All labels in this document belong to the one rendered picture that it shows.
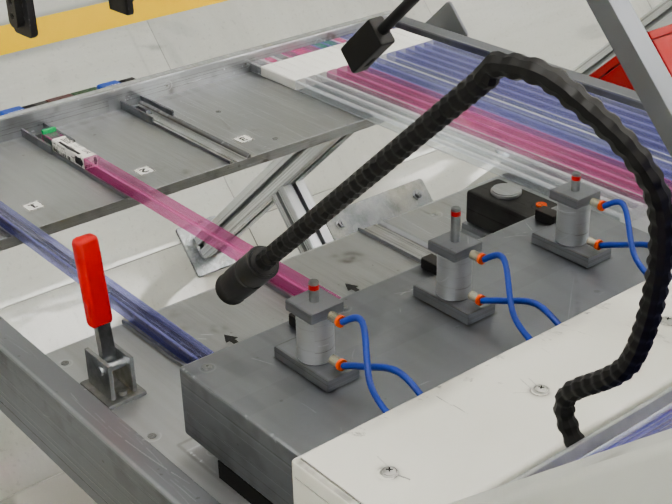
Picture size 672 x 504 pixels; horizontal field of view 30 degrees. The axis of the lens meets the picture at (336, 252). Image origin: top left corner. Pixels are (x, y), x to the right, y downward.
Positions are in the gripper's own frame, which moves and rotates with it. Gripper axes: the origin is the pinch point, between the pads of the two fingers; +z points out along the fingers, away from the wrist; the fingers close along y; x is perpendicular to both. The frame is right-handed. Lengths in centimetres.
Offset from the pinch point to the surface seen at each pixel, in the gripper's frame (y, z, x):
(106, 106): -8.2, 13.6, -12.0
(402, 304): 2.3, 9.9, 44.1
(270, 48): -28.8, 12.2, -11.9
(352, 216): -80, 65, -62
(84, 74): -45, 36, -88
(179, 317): 8.6, 15.4, 27.0
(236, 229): -49, 55, -53
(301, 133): -19.2, 14.7, 5.6
